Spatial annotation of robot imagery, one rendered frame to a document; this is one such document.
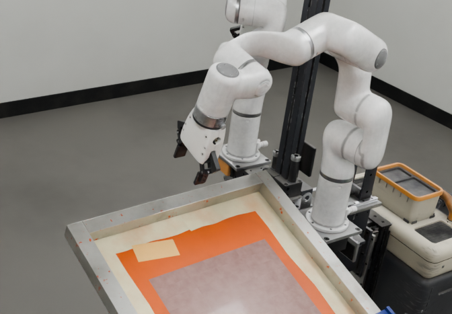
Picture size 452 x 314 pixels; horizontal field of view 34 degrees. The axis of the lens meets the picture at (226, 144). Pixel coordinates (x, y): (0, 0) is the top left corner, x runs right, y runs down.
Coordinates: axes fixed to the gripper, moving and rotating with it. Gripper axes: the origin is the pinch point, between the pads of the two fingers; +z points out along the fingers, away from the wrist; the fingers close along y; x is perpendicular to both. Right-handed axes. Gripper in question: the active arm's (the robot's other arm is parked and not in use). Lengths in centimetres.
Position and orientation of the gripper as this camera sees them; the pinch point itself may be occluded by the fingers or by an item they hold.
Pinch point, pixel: (190, 167)
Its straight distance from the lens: 173.3
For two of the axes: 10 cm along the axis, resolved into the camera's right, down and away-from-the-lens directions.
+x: -7.8, 1.7, -6.0
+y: -5.4, -6.6, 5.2
